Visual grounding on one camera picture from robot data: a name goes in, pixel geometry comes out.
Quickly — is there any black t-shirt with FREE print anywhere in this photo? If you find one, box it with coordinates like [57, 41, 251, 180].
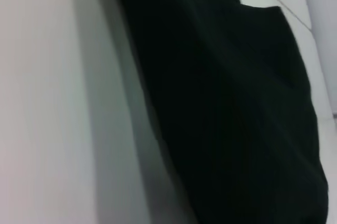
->
[109, 0, 330, 224]

